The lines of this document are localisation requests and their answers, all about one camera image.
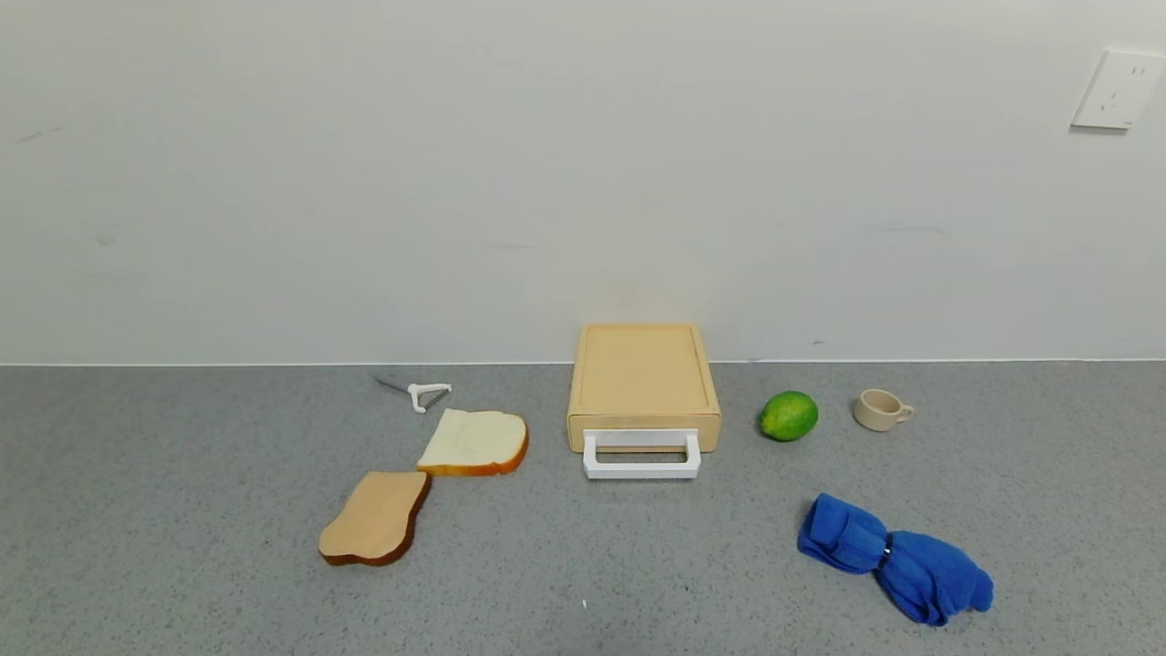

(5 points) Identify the white bread slice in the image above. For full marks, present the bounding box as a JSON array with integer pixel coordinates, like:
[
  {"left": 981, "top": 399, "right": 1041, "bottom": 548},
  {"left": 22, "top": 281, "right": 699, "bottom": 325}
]
[{"left": 417, "top": 408, "right": 529, "bottom": 477}]

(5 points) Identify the white peeler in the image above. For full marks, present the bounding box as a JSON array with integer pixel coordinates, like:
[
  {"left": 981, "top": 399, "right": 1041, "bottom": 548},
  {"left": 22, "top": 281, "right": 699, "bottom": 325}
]
[{"left": 376, "top": 375, "right": 453, "bottom": 415}]

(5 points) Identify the green lime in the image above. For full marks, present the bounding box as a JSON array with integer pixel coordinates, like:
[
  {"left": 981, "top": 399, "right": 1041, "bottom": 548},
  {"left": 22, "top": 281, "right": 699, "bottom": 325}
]
[{"left": 759, "top": 391, "right": 820, "bottom": 443}]

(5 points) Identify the brown toast slice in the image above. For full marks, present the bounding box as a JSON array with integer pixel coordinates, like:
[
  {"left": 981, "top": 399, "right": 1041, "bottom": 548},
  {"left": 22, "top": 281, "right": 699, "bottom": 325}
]
[{"left": 318, "top": 470, "right": 432, "bottom": 568}]

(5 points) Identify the small beige cup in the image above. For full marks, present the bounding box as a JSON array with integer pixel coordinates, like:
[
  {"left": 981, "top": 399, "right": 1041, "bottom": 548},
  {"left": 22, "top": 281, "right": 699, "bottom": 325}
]
[{"left": 854, "top": 389, "right": 915, "bottom": 433}]

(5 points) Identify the blue cloth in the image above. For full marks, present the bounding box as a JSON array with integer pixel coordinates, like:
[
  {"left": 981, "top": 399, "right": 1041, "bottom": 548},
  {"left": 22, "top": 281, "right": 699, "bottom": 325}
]
[{"left": 798, "top": 493, "right": 995, "bottom": 628}]

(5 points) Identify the beige drawer box white handle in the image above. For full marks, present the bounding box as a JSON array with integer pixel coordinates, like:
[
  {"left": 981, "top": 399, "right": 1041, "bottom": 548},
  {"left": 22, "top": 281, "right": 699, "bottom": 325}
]
[{"left": 567, "top": 323, "right": 722, "bottom": 454}]

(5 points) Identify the white wall socket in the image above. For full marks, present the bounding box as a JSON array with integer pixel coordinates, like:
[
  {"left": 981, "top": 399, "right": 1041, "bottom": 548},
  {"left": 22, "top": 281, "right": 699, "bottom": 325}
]
[{"left": 1071, "top": 49, "right": 1166, "bottom": 130}]

